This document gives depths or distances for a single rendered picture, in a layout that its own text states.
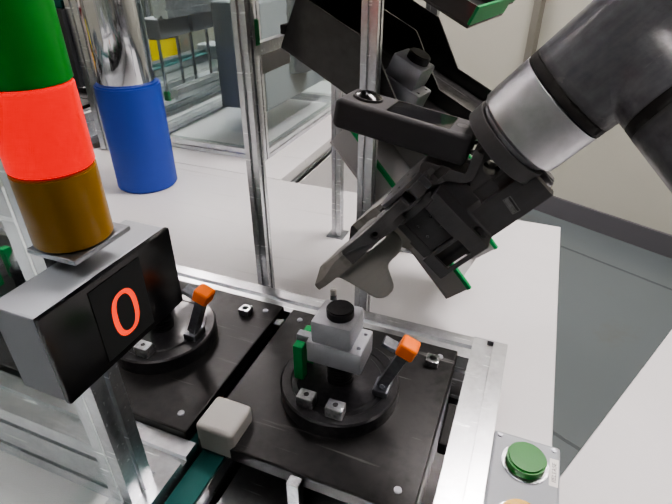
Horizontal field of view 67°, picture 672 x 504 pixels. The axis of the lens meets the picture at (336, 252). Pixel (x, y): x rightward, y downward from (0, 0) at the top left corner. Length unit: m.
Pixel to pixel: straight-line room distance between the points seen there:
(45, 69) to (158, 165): 1.09
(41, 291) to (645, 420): 0.76
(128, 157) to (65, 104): 1.06
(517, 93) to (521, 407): 0.52
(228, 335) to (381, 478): 0.29
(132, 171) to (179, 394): 0.85
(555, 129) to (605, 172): 2.78
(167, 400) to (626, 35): 0.56
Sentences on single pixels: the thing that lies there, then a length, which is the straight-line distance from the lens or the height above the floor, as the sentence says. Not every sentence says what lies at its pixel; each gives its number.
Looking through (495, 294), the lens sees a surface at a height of 0.86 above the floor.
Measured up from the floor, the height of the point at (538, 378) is 0.86.
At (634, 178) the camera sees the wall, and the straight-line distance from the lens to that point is 3.11.
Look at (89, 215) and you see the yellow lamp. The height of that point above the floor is 1.28.
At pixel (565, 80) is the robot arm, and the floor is 1.35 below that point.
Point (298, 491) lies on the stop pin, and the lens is 0.56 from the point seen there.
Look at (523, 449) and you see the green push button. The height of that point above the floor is 0.97.
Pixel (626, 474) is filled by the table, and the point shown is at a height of 0.86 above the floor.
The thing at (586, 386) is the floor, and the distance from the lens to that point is 2.17.
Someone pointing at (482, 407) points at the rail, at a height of 0.96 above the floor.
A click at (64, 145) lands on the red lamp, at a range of 0.33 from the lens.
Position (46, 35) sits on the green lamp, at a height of 1.39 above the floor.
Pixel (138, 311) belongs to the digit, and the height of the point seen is 1.19.
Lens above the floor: 1.43
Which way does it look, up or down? 32 degrees down
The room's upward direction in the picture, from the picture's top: straight up
